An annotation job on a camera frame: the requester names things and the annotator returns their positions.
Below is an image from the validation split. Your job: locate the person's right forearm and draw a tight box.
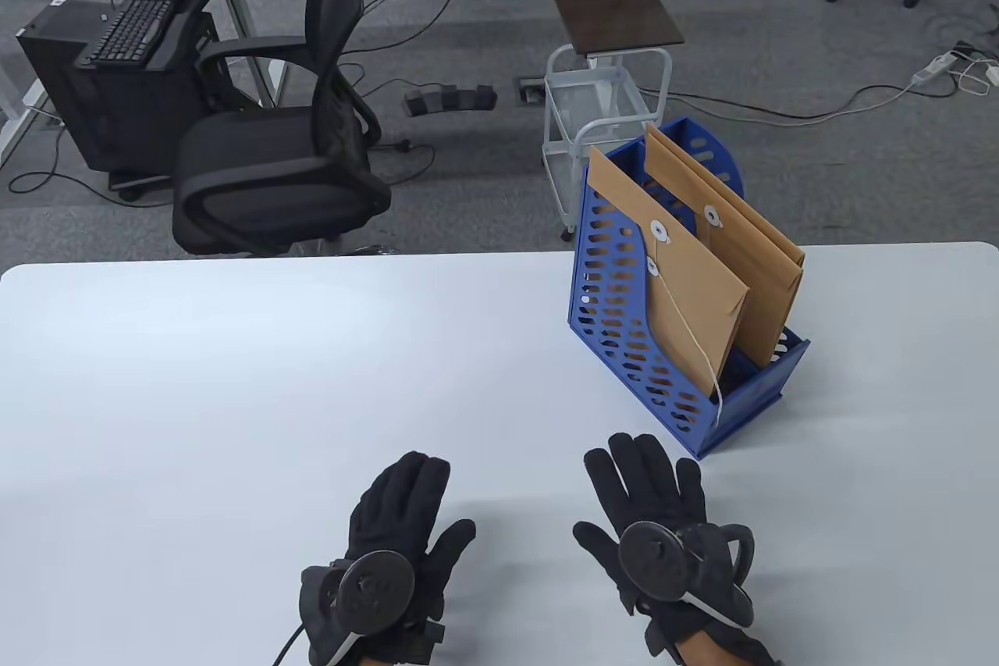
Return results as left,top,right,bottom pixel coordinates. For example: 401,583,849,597
673,633,738,666

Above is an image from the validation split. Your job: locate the black computer tower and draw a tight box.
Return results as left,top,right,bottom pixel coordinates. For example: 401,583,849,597
16,0,227,175

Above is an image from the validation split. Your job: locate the brown document pouch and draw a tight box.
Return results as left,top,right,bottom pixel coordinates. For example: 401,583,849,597
645,131,803,370
650,123,806,267
587,148,752,425

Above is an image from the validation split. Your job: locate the grey floor cable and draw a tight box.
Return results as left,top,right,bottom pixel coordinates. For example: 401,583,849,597
812,69,962,122

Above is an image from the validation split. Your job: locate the blue perforated file holder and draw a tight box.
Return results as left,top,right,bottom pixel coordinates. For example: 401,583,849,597
567,117,810,460

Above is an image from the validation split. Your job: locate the grey metal desk leg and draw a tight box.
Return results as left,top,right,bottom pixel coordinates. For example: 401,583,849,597
201,0,290,109

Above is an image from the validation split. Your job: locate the white power strip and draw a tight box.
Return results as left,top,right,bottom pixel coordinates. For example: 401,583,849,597
911,51,958,86

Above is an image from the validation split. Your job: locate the dark brown wooden board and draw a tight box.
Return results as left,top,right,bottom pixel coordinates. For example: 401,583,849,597
544,0,686,59

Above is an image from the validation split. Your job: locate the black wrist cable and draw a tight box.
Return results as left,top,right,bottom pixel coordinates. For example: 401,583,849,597
271,621,307,666

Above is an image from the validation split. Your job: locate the person's left hand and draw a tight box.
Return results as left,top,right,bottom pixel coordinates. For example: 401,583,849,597
343,451,477,666

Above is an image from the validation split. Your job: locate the white rolling cart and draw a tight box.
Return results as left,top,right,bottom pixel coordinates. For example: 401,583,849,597
542,45,674,242

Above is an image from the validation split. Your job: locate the black keyboard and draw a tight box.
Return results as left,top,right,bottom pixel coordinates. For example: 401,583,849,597
74,0,182,67

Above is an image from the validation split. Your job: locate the black mesh office chair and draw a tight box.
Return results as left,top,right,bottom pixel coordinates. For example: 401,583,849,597
172,0,393,258

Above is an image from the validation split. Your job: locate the person's right hand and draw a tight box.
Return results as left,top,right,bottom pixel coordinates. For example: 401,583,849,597
574,432,773,659

